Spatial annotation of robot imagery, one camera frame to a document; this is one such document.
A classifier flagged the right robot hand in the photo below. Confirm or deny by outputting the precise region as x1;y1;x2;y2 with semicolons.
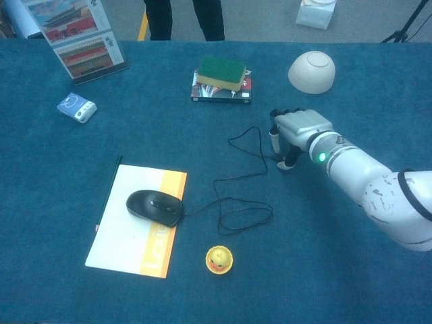
268;107;334;169

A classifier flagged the black computer mouse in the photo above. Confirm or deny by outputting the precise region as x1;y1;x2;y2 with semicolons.
126;189;185;228

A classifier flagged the cream upturned bowl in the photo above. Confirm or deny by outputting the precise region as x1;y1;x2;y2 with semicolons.
288;51;337;95

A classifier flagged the black book with red pattern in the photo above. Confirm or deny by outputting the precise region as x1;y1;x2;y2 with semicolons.
190;69;253;104

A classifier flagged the green and yellow sponge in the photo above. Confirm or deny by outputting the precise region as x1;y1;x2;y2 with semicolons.
196;56;247;92

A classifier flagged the white box on floor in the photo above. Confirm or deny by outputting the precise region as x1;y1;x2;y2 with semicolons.
295;0;336;31

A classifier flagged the black tripod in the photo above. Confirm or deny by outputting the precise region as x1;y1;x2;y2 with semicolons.
380;0;432;44

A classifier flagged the yellow duck toy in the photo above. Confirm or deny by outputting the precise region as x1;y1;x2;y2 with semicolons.
205;245;234;275

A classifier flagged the person in black trousers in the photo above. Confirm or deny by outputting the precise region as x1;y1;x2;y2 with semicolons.
143;0;226;42

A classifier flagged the dark green pencil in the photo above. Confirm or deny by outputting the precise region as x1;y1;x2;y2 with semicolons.
94;155;122;233

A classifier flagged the white and yellow notebook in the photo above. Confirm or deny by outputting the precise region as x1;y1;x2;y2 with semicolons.
84;164;188;279

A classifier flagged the pale blue tissue pack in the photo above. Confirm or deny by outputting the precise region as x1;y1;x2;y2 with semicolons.
56;92;99;124

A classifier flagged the striped book in case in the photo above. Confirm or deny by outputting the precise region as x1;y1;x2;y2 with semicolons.
20;0;131;86

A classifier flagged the white paper roll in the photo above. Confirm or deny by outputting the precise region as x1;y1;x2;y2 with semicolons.
8;0;45;39

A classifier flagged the black mouse cable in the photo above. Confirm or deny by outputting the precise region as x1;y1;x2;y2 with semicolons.
184;126;275;236

